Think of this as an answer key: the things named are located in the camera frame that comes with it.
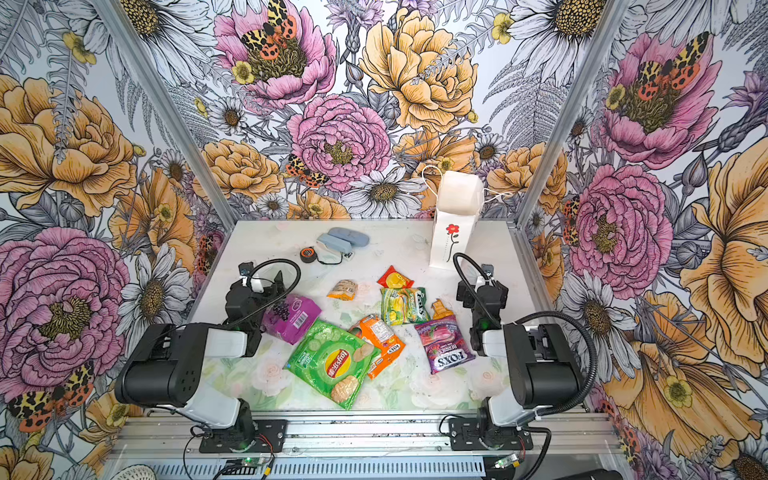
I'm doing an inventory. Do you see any purple snack packet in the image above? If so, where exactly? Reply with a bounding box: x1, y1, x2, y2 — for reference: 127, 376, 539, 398
262, 294, 322, 345

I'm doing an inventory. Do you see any green Lays chips bag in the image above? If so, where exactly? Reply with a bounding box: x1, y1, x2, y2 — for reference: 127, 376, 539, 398
284, 320, 380, 410

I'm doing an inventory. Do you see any white paper bag red flower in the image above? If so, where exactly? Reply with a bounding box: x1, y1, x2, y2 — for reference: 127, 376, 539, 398
421, 165, 488, 270

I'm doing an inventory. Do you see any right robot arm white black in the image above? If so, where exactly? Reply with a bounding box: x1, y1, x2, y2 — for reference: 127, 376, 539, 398
449, 279, 584, 451

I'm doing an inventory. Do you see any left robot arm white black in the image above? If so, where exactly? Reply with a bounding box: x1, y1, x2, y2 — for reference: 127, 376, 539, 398
114, 273, 286, 452

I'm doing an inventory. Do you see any purple Fox's candy bag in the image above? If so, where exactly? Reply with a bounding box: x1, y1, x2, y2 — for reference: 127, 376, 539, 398
415, 315, 476, 375

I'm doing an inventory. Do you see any green yellow candy bag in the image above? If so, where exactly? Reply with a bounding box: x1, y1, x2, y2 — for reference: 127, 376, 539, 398
381, 287, 431, 326

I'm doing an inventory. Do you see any small orange snack packet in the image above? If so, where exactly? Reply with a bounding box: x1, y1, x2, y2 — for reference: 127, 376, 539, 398
431, 299, 454, 320

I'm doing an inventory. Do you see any black orange tape roll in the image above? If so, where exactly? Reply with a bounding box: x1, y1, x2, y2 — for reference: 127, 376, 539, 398
300, 247, 318, 264

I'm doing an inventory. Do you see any red yellow snack packet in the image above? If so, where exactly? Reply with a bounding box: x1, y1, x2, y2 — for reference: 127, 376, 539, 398
377, 266, 414, 289

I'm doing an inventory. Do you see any small tan snack packet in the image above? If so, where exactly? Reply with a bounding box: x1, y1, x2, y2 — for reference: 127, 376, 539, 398
327, 279, 358, 301

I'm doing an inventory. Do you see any blue grey case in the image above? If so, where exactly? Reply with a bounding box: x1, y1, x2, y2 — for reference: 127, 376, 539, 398
317, 233, 353, 255
328, 227, 370, 248

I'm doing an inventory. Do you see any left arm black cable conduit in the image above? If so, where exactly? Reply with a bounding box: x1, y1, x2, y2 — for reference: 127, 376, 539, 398
215, 258, 302, 331

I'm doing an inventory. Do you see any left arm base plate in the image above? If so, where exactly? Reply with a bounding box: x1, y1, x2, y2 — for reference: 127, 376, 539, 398
199, 419, 288, 454

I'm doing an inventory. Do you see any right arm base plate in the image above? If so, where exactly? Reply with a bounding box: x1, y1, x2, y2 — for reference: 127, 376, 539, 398
439, 416, 533, 452

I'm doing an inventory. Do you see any aluminium rail frame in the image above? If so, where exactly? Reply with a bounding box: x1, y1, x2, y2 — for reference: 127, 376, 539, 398
103, 410, 633, 479

